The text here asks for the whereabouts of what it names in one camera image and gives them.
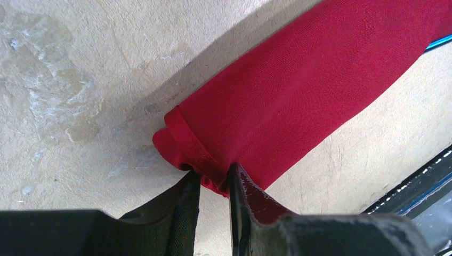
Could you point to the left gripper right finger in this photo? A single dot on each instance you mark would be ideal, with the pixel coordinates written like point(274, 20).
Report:
point(262, 226)

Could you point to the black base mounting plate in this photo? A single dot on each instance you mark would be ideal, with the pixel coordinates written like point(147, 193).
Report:
point(420, 190)

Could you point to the blue utensil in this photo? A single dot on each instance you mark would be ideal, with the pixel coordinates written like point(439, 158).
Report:
point(438, 43)

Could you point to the red cloth napkin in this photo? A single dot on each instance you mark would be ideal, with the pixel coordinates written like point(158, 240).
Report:
point(274, 104)

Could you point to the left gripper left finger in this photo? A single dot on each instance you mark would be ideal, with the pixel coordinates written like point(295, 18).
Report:
point(166, 225)

